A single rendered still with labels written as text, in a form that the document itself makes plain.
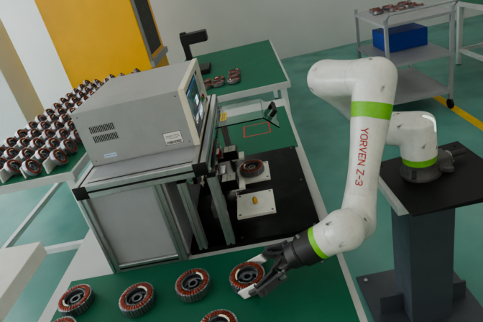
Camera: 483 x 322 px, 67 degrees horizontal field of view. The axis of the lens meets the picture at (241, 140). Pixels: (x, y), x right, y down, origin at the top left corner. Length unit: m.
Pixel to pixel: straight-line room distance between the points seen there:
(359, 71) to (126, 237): 0.93
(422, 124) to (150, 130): 0.94
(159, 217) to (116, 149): 0.28
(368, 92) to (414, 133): 0.39
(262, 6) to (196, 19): 1.14
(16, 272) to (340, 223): 0.72
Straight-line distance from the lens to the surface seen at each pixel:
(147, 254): 1.40
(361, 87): 1.10
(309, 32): 6.74
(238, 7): 6.56
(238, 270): 1.22
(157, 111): 1.24
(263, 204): 1.46
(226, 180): 1.40
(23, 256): 0.89
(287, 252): 1.08
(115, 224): 1.34
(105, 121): 1.30
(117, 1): 4.91
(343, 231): 0.99
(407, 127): 1.44
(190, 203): 1.24
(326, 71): 1.18
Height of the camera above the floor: 1.62
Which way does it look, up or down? 25 degrees down
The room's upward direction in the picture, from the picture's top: 14 degrees counter-clockwise
